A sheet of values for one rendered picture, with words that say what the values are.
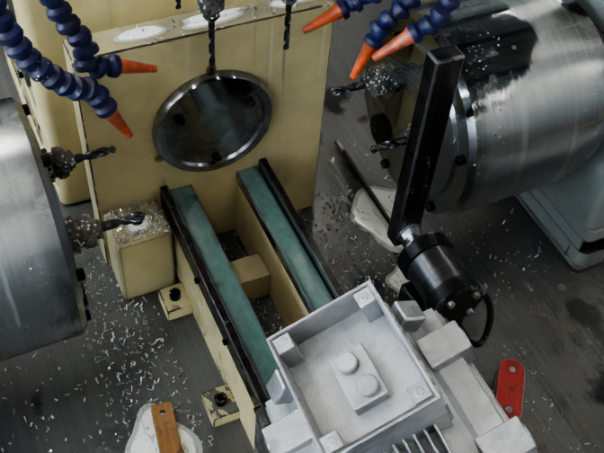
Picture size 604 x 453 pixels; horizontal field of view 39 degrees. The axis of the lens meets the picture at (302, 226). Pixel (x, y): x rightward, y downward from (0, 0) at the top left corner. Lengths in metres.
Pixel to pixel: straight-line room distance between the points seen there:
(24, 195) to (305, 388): 0.30
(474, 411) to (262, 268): 0.44
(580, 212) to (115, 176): 0.60
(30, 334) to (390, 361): 0.34
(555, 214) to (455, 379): 0.52
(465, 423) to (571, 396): 0.41
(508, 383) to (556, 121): 0.32
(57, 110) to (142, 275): 0.23
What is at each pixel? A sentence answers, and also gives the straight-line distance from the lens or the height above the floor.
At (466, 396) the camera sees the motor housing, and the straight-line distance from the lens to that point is 0.75.
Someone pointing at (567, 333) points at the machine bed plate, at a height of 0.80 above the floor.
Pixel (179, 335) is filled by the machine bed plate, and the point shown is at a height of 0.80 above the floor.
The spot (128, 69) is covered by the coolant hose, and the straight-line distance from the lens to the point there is 0.83.
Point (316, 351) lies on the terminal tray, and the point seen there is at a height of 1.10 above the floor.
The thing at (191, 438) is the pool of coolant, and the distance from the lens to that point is 1.02.
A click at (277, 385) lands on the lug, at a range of 0.76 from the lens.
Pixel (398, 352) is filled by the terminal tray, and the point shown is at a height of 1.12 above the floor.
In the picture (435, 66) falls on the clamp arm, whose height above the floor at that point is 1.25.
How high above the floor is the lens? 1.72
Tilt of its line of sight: 50 degrees down
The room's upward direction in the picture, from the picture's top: 6 degrees clockwise
